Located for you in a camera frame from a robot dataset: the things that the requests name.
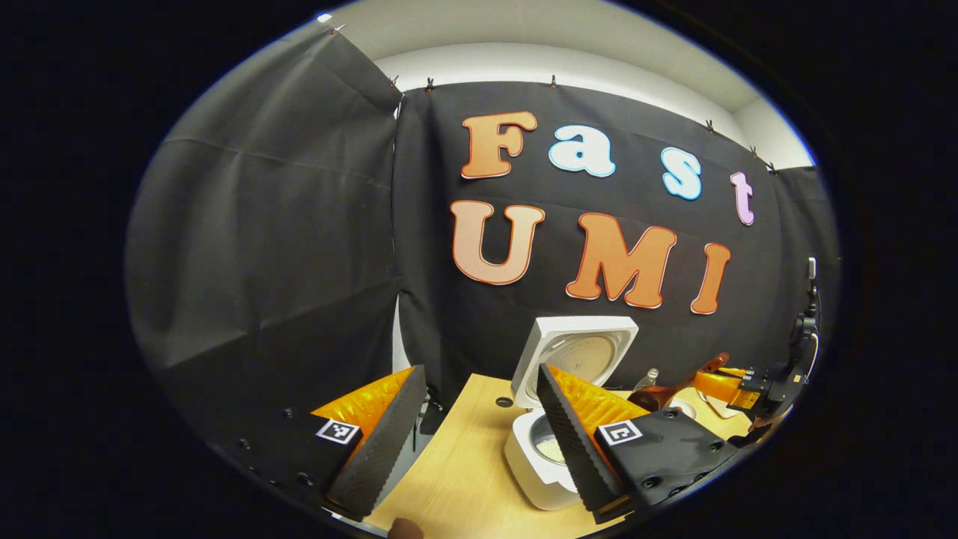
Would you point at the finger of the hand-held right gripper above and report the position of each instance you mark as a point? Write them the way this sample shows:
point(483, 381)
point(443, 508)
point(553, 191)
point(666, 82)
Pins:
point(718, 388)

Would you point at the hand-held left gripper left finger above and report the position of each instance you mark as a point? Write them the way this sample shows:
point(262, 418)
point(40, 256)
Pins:
point(382, 449)

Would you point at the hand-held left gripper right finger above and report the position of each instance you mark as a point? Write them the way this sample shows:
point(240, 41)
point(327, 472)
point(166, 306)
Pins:
point(572, 442)

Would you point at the white rice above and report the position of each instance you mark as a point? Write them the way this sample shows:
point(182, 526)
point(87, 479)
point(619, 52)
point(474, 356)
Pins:
point(548, 449)

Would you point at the dark wooden spoon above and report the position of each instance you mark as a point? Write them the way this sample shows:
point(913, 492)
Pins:
point(651, 397)

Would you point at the white rice cooker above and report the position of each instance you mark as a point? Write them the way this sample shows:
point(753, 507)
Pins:
point(576, 340)

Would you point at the clear plastic water bottle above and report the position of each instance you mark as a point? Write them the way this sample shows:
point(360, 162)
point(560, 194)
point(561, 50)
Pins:
point(650, 379)

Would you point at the black backdrop cloth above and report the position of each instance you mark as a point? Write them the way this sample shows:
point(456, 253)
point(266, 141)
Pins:
point(262, 224)

